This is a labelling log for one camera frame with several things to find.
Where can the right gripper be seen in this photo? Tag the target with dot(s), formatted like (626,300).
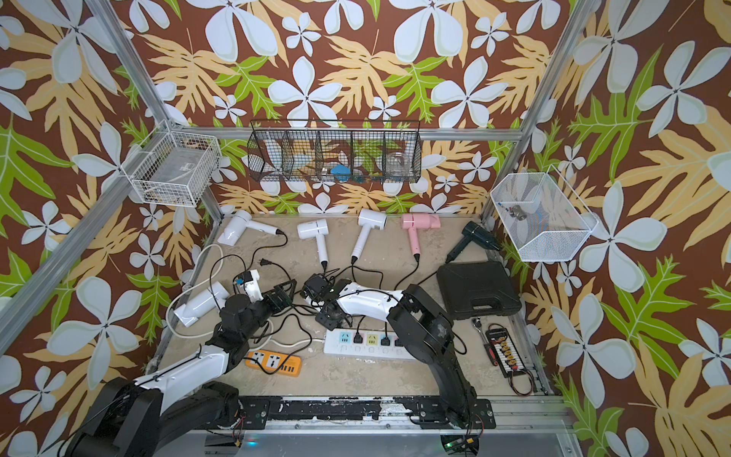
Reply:
(327,324)

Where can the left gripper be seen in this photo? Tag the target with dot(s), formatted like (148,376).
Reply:
(286,300)

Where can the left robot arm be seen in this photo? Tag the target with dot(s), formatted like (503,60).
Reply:
(141,416)

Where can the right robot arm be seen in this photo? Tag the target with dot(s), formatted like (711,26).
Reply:
(420,324)

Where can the white multicolour power strip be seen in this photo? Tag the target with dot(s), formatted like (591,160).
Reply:
(370,344)

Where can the orange power strip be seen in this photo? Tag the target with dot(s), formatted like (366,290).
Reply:
(274,362)

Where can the white hair dryer far left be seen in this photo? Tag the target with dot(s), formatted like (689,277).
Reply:
(239,223)

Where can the large white hair dryer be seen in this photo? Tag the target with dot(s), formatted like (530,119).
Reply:
(206,301)

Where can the pink hair dryer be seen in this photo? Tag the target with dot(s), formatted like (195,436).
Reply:
(412,223)

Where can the black plastic tool case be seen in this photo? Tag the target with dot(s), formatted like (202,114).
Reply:
(477,289)

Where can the black hair dryer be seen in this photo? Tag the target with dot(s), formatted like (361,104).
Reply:
(477,234)

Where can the ratchet wrench tool set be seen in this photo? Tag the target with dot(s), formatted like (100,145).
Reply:
(503,354)

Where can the white mesh basket right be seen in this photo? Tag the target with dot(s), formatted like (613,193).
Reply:
(545,218)

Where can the black mounting rail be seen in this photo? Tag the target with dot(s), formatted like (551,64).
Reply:
(424,411)

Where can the black wire basket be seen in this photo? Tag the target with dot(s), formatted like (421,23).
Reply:
(337,151)

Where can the white wire basket left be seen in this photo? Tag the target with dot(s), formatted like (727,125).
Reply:
(176,168)

